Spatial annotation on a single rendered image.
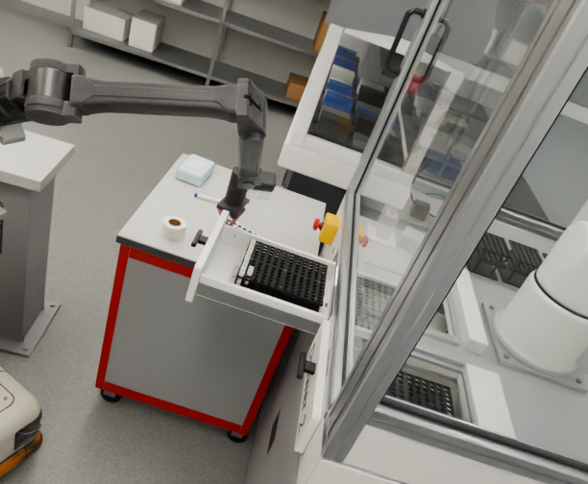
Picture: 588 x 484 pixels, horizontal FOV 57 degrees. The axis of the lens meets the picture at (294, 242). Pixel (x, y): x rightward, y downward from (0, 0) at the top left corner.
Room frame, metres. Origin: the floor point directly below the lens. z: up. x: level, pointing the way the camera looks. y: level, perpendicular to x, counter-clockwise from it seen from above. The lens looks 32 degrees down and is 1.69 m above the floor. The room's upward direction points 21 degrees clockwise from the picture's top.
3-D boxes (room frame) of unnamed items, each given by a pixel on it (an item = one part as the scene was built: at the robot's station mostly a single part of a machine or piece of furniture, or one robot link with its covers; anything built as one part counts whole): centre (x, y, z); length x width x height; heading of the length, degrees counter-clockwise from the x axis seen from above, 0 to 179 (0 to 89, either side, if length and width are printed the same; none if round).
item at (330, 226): (1.48, -0.08, 0.88); 0.07 x 0.05 x 0.07; 4
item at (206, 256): (1.13, 0.19, 0.87); 0.29 x 0.02 x 0.11; 4
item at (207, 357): (1.54, 0.21, 0.38); 0.62 x 0.58 x 0.76; 4
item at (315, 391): (0.84, -0.15, 0.87); 0.29 x 0.02 x 0.11; 4
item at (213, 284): (1.15, -0.01, 0.86); 0.40 x 0.26 x 0.06; 94
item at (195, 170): (1.69, 0.42, 0.78); 0.15 x 0.10 x 0.04; 0
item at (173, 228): (1.31, 0.35, 0.78); 0.07 x 0.07 x 0.04
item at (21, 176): (1.42, 0.93, 0.38); 0.30 x 0.30 x 0.76; 10
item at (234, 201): (1.37, 0.21, 0.92); 0.10 x 0.07 x 0.07; 172
